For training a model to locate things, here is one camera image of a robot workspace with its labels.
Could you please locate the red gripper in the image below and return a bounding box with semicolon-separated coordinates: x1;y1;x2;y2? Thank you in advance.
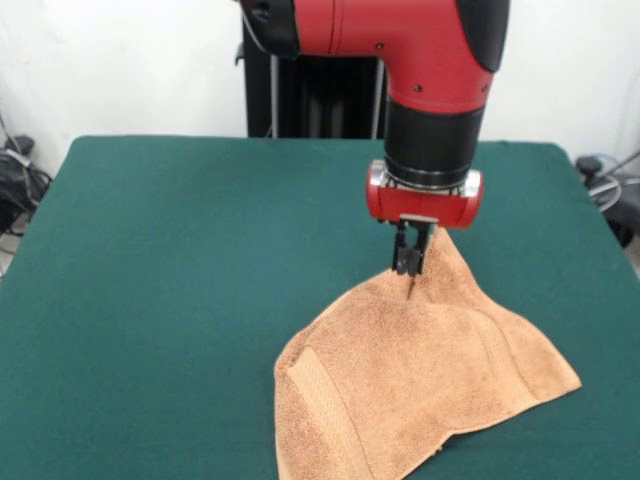
365;159;485;278

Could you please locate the tan terry towel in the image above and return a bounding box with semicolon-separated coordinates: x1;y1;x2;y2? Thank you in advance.
273;227;584;480

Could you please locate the dark green table cloth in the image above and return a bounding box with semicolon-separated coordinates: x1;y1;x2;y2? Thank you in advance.
0;134;640;480

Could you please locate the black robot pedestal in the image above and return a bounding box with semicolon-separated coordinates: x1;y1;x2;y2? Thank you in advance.
233;42;390;140

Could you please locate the grey stand base with cables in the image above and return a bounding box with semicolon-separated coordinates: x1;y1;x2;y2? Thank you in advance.
574;152;640;249

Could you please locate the black equipment base with cables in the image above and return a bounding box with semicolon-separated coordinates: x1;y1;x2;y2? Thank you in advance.
0;134;54;236

